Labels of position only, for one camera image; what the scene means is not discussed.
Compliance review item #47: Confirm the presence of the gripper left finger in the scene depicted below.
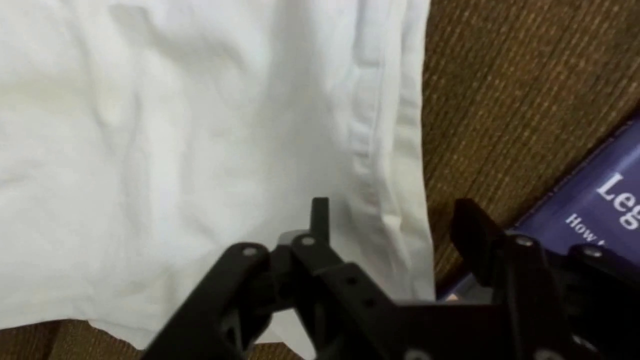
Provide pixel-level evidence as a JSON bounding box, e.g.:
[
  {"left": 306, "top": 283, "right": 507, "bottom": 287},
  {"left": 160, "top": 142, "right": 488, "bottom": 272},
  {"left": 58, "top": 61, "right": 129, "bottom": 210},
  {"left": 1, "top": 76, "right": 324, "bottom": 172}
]
[{"left": 141, "top": 197, "right": 401, "bottom": 360}]

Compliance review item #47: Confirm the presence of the white cloth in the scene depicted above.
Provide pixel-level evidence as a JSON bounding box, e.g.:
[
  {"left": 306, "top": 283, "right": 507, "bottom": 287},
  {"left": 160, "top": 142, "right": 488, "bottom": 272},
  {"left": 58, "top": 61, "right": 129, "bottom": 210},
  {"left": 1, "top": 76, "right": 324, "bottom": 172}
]
[{"left": 0, "top": 0, "right": 436, "bottom": 360}]

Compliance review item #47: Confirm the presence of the purple book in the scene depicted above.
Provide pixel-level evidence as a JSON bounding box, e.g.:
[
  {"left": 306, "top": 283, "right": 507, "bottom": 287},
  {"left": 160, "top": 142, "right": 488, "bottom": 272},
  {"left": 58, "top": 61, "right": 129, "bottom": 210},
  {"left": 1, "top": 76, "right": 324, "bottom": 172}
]
[{"left": 436, "top": 116, "right": 640, "bottom": 302}]

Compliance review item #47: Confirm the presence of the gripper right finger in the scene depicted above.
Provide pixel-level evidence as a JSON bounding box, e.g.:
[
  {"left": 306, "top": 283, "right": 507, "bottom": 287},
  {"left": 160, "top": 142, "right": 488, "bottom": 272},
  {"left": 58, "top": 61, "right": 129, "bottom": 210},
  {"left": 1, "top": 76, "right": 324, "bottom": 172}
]
[{"left": 449, "top": 198, "right": 640, "bottom": 360}]

